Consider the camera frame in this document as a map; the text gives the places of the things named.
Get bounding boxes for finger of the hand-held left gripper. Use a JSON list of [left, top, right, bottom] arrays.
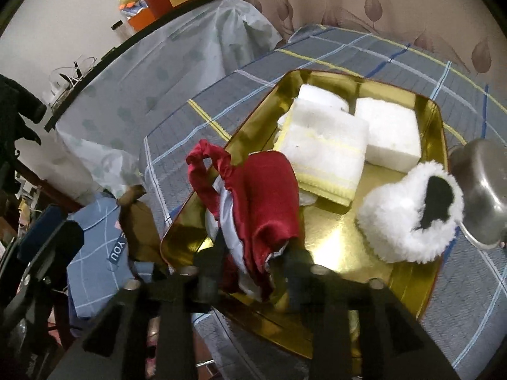
[[18, 205, 70, 258], [0, 222, 85, 313]]

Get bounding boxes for beige leaf print curtain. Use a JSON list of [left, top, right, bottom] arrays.
[[238, 0, 507, 84]]

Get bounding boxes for dark wooden desk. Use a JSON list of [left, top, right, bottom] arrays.
[[43, 0, 222, 133]]

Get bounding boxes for white foam block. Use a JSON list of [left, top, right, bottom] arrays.
[[354, 97, 422, 173]]

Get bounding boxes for white fluffy slipper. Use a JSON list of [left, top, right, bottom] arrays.
[[356, 159, 465, 264]]

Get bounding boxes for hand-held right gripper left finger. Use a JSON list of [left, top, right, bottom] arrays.
[[48, 245, 226, 380]]

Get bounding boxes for small orange box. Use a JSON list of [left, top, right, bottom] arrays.
[[127, 6, 155, 32]]

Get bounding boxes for red tin box gold interior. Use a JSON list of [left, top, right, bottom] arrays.
[[159, 69, 449, 361]]

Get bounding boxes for white towel yellow trim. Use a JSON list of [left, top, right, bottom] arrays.
[[279, 99, 370, 206]]

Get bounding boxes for blue plaid cushion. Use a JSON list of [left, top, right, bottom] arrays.
[[65, 196, 159, 325]]

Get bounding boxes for stainless steel bowl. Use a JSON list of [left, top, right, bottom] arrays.
[[447, 138, 507, 250]]

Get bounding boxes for red and white garment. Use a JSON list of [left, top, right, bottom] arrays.
[[186, 138, 300, 301]]

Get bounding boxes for white cables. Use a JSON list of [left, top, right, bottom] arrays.
[[48, 56, 98, 99]]

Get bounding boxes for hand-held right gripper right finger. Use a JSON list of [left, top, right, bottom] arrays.
[[285, 247, 460, 380]]

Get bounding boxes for brown cloth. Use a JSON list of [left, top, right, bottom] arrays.
[[117, 184, 169, 270]]

